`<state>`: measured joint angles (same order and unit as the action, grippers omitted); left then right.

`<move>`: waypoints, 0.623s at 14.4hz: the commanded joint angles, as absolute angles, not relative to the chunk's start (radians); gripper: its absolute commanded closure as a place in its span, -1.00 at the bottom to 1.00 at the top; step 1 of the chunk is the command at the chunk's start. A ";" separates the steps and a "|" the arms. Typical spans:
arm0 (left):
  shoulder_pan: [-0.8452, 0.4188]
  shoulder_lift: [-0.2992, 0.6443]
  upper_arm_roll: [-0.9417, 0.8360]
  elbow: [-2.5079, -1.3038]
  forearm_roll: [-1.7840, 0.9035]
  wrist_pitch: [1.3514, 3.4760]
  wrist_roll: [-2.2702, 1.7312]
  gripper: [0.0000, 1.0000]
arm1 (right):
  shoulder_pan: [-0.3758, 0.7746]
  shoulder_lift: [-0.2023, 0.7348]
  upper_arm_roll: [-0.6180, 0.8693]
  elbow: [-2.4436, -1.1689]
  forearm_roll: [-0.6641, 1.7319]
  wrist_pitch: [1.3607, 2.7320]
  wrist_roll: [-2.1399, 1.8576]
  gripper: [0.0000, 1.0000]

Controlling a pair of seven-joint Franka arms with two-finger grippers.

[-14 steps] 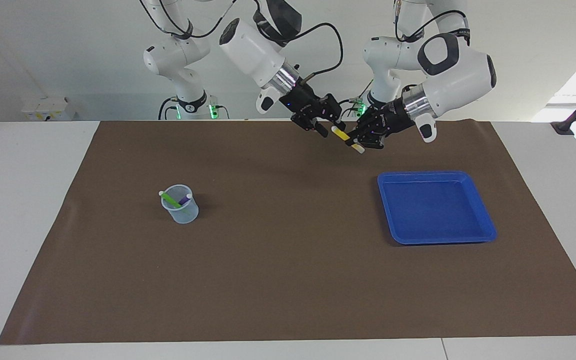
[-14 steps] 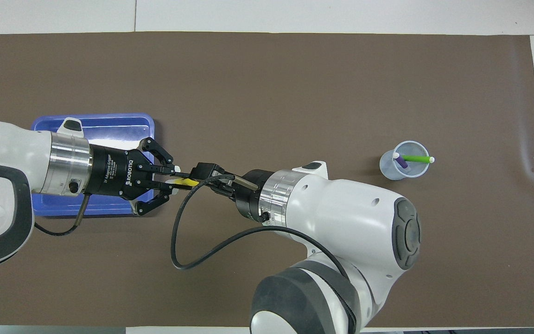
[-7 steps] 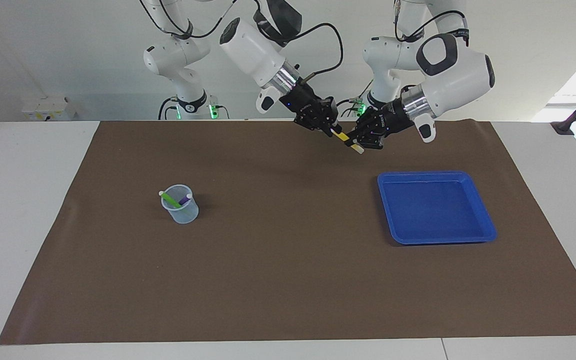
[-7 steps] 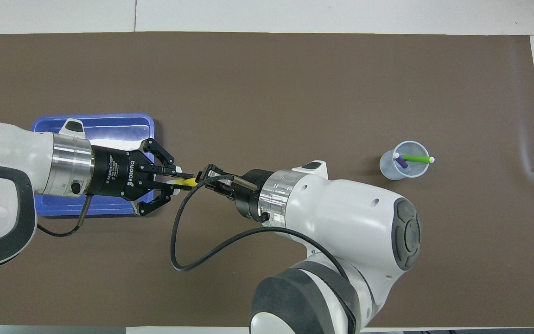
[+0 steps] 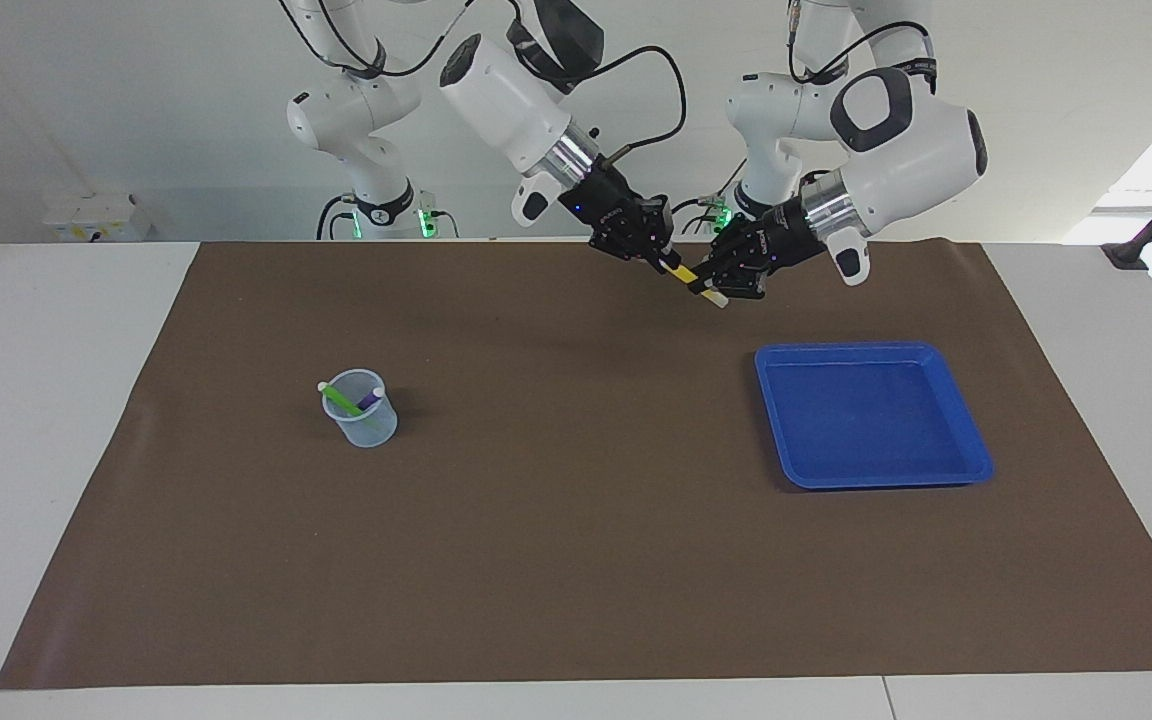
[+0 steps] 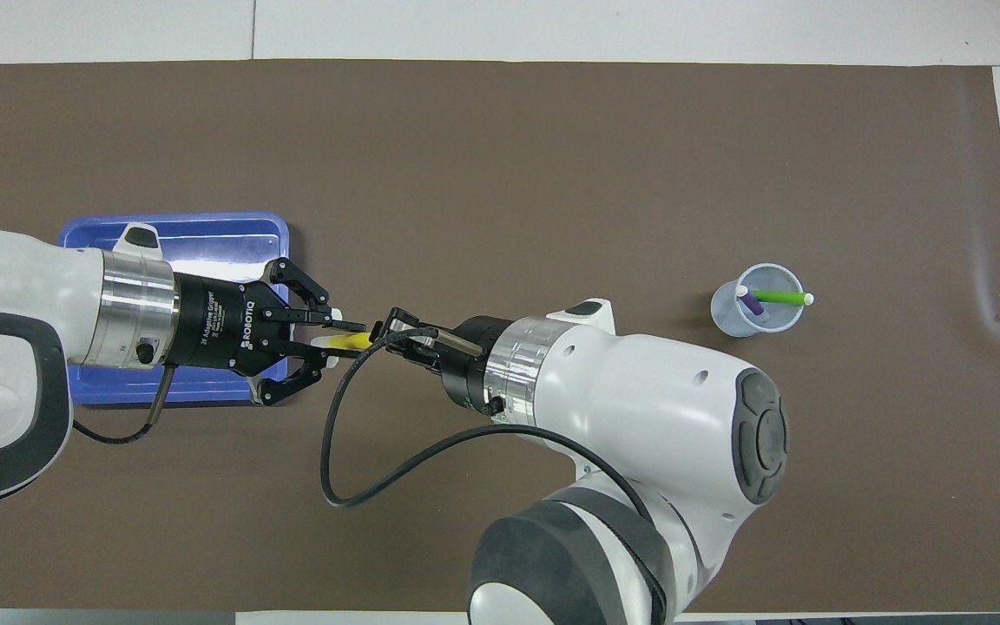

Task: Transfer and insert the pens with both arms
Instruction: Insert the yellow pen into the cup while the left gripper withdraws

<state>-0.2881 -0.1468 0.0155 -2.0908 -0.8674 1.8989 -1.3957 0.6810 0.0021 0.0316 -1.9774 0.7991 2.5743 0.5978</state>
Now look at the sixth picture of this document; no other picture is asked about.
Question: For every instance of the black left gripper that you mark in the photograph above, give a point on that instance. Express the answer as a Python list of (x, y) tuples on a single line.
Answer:
[(222, 321)]

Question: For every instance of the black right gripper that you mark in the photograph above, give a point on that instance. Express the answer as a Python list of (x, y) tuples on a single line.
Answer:
[(474, 360)]

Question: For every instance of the yellow pen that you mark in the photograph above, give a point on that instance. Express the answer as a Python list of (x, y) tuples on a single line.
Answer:
[(348, 342)]

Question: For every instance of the purple pen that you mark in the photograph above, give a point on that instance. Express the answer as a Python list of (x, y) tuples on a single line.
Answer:
[(750, 302)]

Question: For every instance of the green pen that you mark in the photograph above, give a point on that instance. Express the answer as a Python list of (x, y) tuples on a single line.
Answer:
[(786, 297)]

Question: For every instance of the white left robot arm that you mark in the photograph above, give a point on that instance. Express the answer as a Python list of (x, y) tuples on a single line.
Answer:
[(23, 269)]

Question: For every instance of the blue plastic tray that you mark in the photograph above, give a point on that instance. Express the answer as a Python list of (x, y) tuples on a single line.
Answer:
[(205, 243)]

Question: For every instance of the brown table mat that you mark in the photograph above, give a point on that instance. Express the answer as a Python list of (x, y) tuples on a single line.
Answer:
[(509, 174)]

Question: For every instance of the translucent plastic cup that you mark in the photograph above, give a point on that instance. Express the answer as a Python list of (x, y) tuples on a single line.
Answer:
[(730, 321)]

